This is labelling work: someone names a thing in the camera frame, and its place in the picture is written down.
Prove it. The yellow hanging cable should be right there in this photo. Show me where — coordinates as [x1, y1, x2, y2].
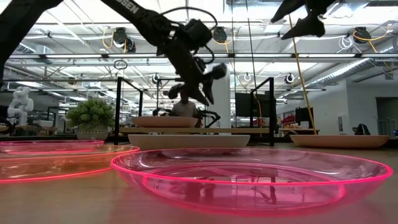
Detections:
[287, 14, 318, 135]

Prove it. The light blue plate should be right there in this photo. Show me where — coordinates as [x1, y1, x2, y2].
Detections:
[127, 134, 251, 151]

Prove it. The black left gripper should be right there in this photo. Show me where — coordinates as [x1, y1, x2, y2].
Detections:
[157, 37, 228, 106]

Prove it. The wooden shelf with black legs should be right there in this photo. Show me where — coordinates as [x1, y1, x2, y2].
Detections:
[113, 77, 276, 147]

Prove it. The white humanoid robot figure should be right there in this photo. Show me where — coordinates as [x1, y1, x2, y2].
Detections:
[6, 86, 35, 127]

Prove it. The person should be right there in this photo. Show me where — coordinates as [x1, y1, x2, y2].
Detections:
[169, 88, 203, 128]

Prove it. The green potted plant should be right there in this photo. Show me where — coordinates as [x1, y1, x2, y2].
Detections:
[66, 98, 116, 141]

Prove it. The black bag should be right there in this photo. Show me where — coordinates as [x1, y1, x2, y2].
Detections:
[353, 123, 371, 136]

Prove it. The orange transparent plate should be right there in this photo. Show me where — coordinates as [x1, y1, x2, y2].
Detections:
[0, 144, 141, 184]

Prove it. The pink transparent plate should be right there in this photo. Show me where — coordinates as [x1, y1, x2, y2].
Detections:
[110, 148, 394, 218]
[0, 139, 105, 156]

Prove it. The black aluminium table frame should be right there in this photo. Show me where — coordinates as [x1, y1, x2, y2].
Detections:
[0, 133, 398, 147]

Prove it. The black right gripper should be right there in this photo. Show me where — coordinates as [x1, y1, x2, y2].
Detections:
[271, 0, 336, 40]

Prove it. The pale pink opaque plate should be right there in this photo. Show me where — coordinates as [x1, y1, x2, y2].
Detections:
[289, 134, 391, 149]
[131, 116, 199, 128]

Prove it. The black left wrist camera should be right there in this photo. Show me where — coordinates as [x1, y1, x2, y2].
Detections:
[185, 19, 214, 50]

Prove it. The black hanging cable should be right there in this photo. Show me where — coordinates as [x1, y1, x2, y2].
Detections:
[244, 0, 264, 138]

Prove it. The black monitor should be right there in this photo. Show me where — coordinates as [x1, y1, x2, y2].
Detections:
[295, 107, 315, 128]
[234, 92, 277, 118]

